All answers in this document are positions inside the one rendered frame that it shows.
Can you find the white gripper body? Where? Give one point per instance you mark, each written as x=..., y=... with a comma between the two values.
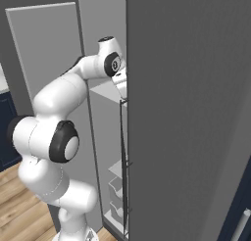
x=121, y=86

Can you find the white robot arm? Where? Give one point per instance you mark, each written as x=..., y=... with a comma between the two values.
x=55, y=98

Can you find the plain grey fridge door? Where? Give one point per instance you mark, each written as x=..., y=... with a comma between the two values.
x=45, y=45

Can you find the navy cupboard run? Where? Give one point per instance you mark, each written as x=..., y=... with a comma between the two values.
x=6, y=134

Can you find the white fridge bin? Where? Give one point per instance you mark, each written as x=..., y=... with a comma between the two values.
x=117, y=210
x=116, y=187

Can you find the grey fridge body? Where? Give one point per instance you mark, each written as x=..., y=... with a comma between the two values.
x=101, y=16

